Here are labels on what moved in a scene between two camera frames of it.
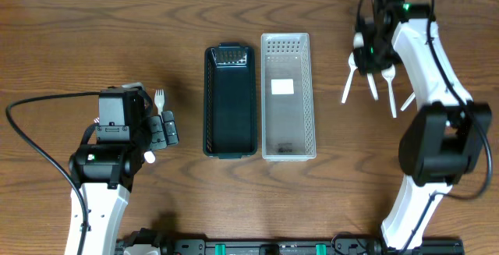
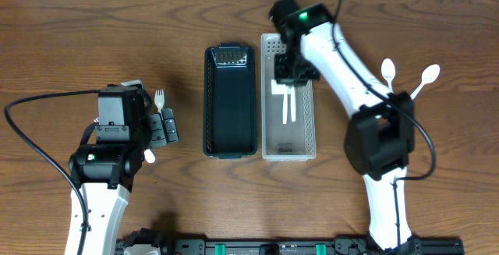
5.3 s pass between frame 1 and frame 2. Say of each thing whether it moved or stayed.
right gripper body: moved
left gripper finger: stayed
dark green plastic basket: stayed
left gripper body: stayed
